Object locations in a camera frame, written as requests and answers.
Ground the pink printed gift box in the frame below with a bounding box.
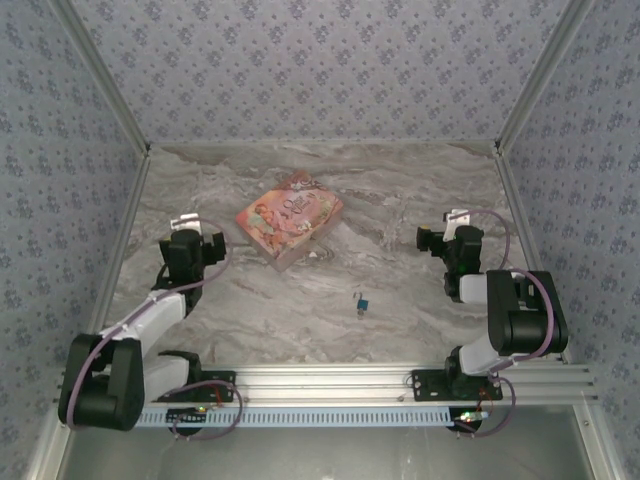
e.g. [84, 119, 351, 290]
[235, 170, 346, 274]

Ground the small controller board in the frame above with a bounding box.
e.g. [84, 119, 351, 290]
[452, 407, 490, 434]
[166, 406, 210, 435]

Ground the grey metal panel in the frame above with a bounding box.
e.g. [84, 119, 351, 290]
[54, 427, 601, 480]

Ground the aluminium table edge rail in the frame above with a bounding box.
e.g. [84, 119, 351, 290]
[92, 149, 154, 331]

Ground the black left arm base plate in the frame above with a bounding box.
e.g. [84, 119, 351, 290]
[154, 369, 237, 403]

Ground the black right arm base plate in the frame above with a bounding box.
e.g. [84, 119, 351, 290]
[411, 368, 503, 403]

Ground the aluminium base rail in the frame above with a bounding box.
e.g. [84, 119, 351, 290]
[59, 364, 599, 404]

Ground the light blue slotted cable duct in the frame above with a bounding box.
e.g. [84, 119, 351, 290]
[132, 405, 481, 429]

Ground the aluminium frame post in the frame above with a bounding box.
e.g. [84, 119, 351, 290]
[493, 0, 597, 151]
[52, 0, 152, 154]

